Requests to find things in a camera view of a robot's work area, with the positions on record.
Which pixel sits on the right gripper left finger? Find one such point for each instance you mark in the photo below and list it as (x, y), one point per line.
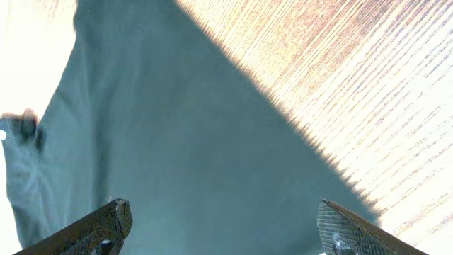
(101, 232)

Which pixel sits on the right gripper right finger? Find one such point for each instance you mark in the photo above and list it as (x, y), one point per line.
(342, 232)

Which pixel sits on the black t-shirt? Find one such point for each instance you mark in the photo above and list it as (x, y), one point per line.
(149, 110)

